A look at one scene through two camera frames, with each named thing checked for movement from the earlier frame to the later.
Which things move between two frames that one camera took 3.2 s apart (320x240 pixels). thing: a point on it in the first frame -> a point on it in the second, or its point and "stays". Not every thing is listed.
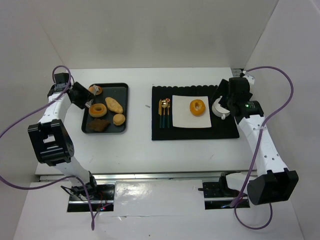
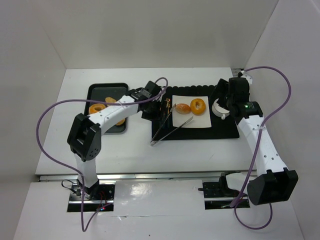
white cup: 219,110 stays
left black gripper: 81,95 -> 155,110
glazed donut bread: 197,107 stays
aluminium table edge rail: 105,177 stays
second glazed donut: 97,110 stays
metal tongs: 96,89 -> 154,142
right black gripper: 223,93 stays
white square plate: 182,115 stays
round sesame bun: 98,90 -> 183,108
